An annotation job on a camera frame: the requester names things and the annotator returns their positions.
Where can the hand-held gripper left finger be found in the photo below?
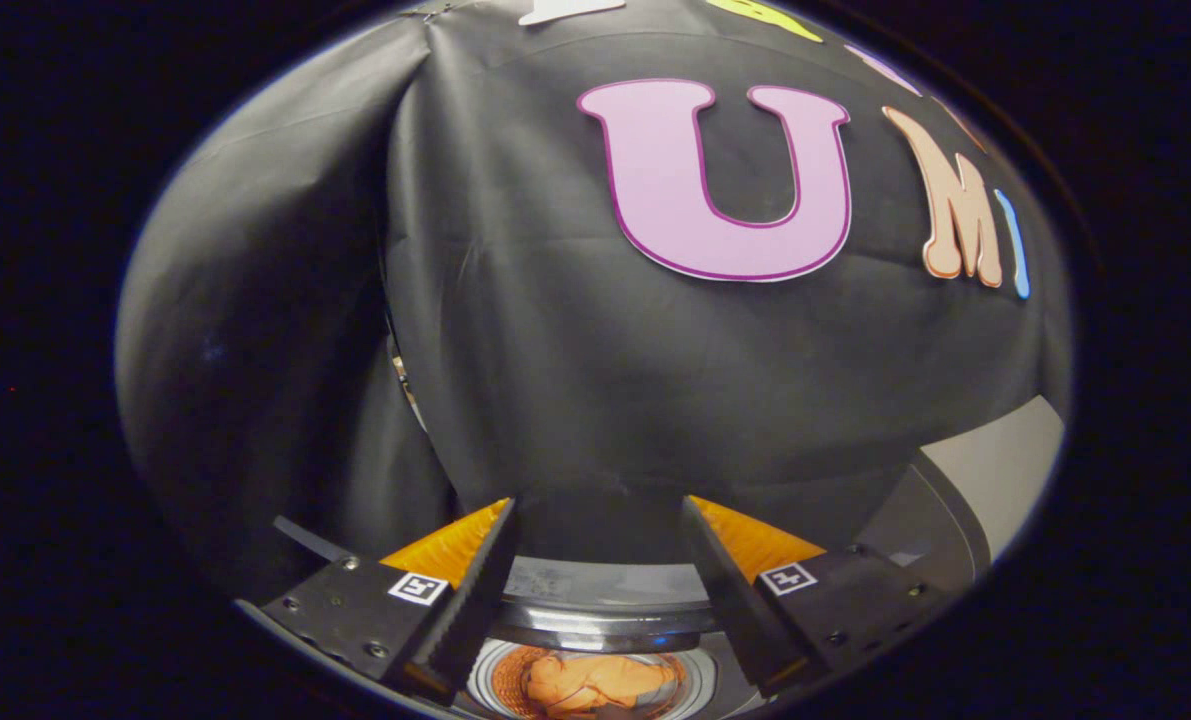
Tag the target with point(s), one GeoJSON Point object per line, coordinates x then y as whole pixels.
{"type": "Point", "coordinates": [475, 590]}

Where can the orange shirt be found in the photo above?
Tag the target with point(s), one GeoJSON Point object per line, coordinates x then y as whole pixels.
{"type": "Point", "coordinates": [605, 680]}

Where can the cream cabinet with dark frame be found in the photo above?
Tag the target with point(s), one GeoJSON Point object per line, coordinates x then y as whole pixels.
{"type": "Point", "coordinates": [995, 480]}

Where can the black backdrop cloth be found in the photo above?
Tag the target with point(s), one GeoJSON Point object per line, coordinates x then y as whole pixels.
{"type": "Point", "coordinates": [555, 350]}

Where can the grey washing machine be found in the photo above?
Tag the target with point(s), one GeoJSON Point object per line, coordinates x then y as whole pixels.
{"type": "Point", "coordinates": [605, 628]}

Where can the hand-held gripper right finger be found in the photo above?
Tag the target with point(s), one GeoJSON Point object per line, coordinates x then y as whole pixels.
{"type": "Point", "coordinates": [730, 590]}

